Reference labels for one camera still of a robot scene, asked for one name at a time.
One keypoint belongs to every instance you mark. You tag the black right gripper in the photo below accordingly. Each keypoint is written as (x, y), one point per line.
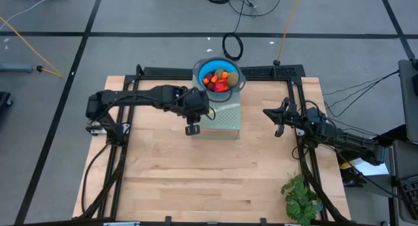
(292, 116)

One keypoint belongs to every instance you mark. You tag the grey cabinet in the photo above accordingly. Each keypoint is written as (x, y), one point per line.
(409, 102)

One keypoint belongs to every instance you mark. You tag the red yellow toy mango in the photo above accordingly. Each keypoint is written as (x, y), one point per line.
(222, 86)

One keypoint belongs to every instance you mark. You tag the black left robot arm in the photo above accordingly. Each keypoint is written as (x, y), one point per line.
(137, 97)

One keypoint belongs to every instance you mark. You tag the green artificial leafy plant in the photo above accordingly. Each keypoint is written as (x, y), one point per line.
(300, 203)

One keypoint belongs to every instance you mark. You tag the grey keypad device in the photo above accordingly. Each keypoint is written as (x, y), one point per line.
(408, 187)

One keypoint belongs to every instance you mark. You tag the grey floor bar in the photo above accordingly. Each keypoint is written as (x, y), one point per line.
(16, 68)

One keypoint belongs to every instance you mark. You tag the white sheet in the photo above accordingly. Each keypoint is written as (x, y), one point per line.
(372, 168)

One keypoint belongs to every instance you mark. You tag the black floor object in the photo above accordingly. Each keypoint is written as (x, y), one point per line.
(4, 100)

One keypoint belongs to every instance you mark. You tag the silver bracket plate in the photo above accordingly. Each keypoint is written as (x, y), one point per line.
(121, 224)

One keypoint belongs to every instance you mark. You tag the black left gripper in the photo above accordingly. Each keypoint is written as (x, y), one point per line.
(196, 105)

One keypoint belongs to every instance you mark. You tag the black table edge bracket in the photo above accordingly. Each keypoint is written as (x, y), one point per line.
(168, 220)
(263, 221)

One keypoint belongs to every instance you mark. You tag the brown toy kiwi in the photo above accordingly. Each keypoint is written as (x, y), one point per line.
(218, 72)
(233, 79)

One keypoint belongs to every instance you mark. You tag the small red-orange toy fruit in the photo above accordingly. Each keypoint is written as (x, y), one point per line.
(205, 81)

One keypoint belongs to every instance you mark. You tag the small yellow-red toy pear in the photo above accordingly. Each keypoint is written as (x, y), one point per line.
(214, 79)
(225, 75)

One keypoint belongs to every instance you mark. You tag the black support beam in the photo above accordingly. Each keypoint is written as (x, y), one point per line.
(395, 133)

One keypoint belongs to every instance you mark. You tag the blue collapsible bowl grey rim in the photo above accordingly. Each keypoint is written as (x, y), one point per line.
(200, 69)

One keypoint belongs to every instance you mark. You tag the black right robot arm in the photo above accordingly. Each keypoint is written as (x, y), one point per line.
(346, 141)

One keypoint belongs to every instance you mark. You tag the pale green perforated metal shelf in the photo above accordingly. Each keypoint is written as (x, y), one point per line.
(225, 121)

